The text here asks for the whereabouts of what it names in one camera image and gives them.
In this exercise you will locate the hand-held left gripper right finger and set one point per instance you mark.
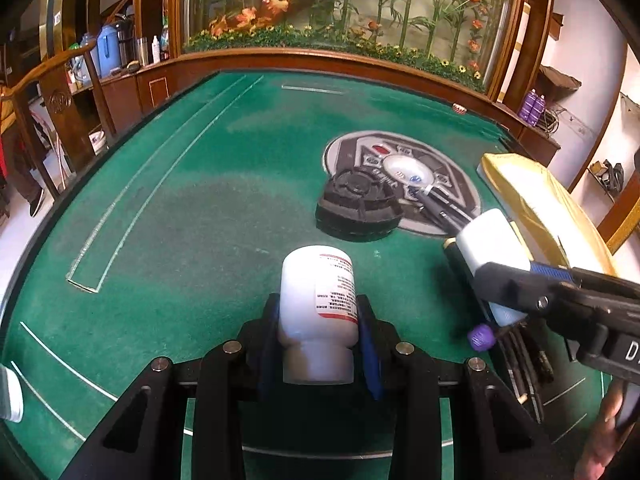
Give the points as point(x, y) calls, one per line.
point(369, 355)

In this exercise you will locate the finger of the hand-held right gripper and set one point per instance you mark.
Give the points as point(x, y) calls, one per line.
point(515, 285)
point(552, 272)

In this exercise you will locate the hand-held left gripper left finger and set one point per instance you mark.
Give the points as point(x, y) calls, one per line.
point(269, 345)

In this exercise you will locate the white rectangular bottle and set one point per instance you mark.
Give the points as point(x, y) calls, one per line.
point(492, 240)

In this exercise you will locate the white round plastic bottle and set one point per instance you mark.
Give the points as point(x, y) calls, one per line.
point(310, 300)

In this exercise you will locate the yellow-rimmed white tray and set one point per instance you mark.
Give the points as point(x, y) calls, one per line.
point(545, 200)

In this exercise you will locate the black round lid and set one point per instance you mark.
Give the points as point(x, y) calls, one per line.
point(357, 210)

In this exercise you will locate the person's right hand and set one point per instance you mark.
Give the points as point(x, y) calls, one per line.
point(610, 455)

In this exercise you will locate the small purple capped item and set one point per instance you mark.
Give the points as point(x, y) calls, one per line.
point(481, 338)

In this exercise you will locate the bundle of black sticks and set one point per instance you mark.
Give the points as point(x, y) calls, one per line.
point(525, 375)

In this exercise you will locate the black item on shelf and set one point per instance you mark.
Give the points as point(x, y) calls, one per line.
point(607, 176)

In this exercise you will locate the purple bottle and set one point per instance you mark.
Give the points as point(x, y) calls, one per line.
point(528, 105)
point(540, 110)

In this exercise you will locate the brown woven basket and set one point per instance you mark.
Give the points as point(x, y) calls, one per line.
point(557, 80)

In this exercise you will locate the round table control panel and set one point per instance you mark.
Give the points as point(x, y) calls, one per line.
point(360, 150)

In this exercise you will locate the white container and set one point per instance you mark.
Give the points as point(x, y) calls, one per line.
point(10, 395)

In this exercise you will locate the wooden chair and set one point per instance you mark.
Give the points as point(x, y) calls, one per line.
point(65, 105)

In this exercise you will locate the small white bottle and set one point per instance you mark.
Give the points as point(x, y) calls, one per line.
point(156, 50)

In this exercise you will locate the artificial plant display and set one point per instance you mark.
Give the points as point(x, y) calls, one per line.
point(350, 15)

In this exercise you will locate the steel tumbler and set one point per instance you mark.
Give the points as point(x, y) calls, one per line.
point(143, 50)

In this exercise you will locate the blue thermos jug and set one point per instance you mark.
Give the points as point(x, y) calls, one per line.
point(107, 50)

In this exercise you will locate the dark metal thermos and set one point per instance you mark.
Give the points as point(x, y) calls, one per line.
point(126, 40)

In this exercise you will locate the pale blue jug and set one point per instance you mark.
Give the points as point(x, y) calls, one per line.
point(86, 47)

